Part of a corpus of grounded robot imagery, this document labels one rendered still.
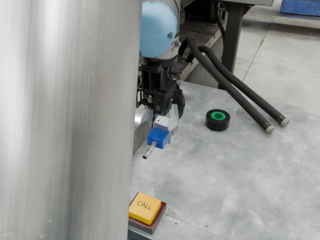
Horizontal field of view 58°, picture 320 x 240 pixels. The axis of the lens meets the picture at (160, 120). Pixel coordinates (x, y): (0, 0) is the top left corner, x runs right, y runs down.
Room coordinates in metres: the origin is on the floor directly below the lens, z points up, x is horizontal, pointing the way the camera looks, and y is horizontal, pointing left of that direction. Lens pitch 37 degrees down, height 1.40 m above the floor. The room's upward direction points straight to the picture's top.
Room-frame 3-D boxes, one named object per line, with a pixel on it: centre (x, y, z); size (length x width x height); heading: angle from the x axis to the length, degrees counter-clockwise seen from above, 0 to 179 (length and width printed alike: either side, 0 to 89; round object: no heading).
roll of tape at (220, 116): (0.78, -0.19, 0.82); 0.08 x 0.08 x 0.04
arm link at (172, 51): (0.56, 0.00, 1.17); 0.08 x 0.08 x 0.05
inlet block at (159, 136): (0.54, 0.01, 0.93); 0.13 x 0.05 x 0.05; 155
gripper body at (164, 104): (0.55, 0.00, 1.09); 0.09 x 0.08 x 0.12; 155
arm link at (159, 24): (0.46, 0.03, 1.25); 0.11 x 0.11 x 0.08; 84
